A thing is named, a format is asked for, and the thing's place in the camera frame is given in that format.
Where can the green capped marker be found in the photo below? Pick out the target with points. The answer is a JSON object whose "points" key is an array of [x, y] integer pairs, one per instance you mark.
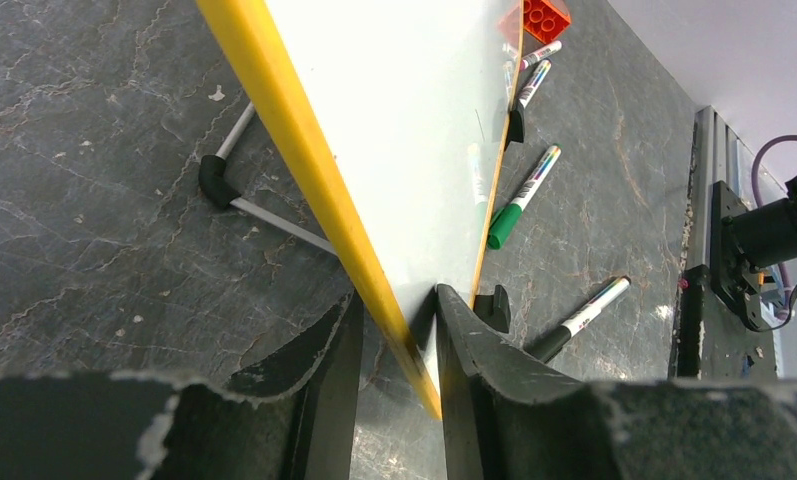
{"points": [[504, 220]]}

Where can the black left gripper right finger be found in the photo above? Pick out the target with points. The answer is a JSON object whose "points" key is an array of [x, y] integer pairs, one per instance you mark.
{"points": [[507, 415]]}

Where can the black capped marker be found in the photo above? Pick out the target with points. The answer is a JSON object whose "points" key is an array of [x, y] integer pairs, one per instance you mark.
{"points": [[548, 346]]}

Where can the yellow framed whiteboard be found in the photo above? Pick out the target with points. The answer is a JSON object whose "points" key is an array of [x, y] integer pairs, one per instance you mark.
{"points": [[391, 117]]}

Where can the orange lego brick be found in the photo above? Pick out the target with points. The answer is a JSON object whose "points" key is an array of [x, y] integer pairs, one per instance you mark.
{"points": [[545, 20]]}

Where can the purple capped marker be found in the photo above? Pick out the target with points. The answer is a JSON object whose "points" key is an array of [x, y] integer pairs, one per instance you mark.
{"points": [[540, 54]]}

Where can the blue capped marker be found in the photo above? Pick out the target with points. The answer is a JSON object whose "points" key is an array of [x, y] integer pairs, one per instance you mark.
{"points": [[536, 79]]}

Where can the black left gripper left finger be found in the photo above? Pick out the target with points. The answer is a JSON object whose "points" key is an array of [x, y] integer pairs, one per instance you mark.
{"points": [[290, 415]]}

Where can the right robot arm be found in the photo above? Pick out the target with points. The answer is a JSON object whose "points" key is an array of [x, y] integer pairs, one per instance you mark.
{"points": [[743, 243]]}

